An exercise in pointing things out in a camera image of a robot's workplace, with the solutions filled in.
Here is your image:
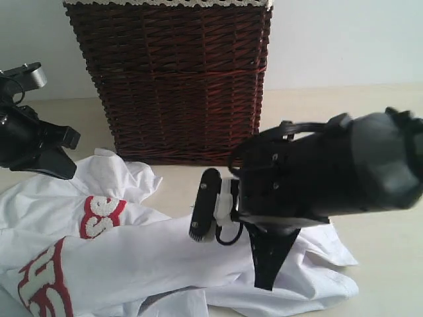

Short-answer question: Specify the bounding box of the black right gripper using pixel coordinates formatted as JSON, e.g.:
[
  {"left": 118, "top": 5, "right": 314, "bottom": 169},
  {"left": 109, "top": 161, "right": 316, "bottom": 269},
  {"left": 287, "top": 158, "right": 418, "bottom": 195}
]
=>
[{"left": 236, "top": 131, "right": 331, "bottom": 292}]

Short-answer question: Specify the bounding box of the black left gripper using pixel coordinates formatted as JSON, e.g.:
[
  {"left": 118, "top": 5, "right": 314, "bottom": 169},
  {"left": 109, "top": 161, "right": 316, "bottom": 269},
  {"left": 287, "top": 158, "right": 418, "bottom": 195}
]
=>
[{"left": 1, "top": 105, "right": 81, "bottom": 180}]

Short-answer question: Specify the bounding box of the white t-shirt with red logo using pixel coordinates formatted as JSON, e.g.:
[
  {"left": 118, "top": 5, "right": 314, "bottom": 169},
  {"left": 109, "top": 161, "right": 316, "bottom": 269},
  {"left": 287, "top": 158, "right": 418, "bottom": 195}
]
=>
[{"left": 1, "top": 149, "right": 358, "bottom": 316}]

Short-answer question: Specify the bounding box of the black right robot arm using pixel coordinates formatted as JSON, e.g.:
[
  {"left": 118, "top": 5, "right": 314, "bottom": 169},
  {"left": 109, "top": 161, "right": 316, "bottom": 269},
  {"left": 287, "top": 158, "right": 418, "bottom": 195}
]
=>
[{"left": 229, "top": 108, "right": 422, "bottom": 290}]

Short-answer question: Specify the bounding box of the dark brown wicker basket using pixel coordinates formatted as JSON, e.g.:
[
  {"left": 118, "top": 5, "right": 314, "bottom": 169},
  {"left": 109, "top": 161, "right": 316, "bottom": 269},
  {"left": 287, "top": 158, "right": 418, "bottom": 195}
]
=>
[{"left": 63, "top": 1, "right": 273, "bottom": 166}]

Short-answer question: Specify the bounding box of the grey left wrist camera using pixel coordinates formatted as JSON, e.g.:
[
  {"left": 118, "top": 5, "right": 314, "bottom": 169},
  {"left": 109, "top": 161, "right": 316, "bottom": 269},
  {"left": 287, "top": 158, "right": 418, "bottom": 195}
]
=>
[{"left": 1, "top": 62, "right": 47, "bottom": 96}]

